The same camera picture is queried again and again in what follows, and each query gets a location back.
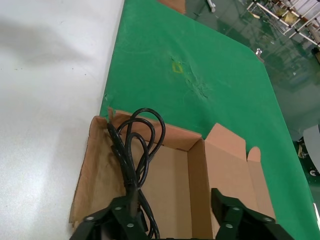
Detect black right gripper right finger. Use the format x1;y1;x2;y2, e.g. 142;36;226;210
211;187;295;240

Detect black power cable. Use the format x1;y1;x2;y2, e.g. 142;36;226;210
106;107;166;240

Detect brown cardboard piece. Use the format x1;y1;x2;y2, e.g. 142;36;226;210
156;0;187;15

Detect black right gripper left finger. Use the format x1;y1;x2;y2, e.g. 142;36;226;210
68;196;149;240

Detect white pipe rack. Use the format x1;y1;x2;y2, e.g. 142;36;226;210
246;0;320;48

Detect green table cloth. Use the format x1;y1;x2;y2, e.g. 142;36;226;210
99;0;317;226

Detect cardboard box with torn edge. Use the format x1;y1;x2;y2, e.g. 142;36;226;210
68;107;277;240

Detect grey wheeled base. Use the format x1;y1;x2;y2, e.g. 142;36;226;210
297;124;320;178

